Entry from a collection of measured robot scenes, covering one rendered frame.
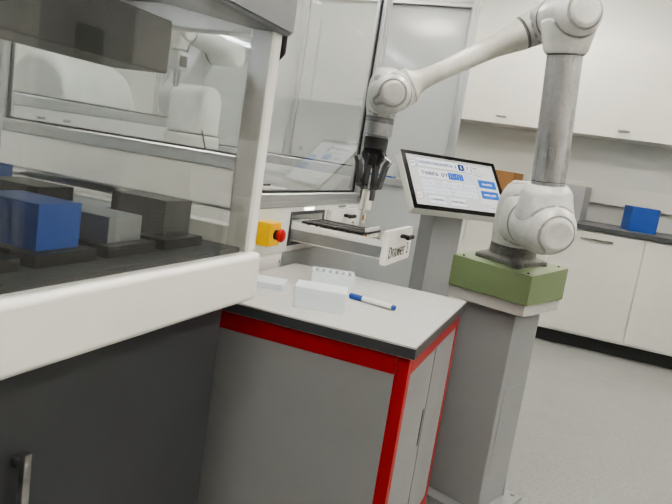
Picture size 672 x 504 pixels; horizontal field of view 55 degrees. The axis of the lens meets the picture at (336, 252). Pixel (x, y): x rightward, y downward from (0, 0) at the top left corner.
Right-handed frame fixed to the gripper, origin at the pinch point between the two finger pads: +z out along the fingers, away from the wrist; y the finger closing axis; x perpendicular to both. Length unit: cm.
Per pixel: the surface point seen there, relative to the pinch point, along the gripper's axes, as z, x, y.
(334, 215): 10.0, -23.4, 25.8
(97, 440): 41, 110, -18
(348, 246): 15.1, 5.3, 0.7
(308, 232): 13.4, 8.1, 14.8
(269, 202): 4.3, 26.8, 17.7
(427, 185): -5, -81, 17
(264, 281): 23, 46, 1
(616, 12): -151, -369, 16
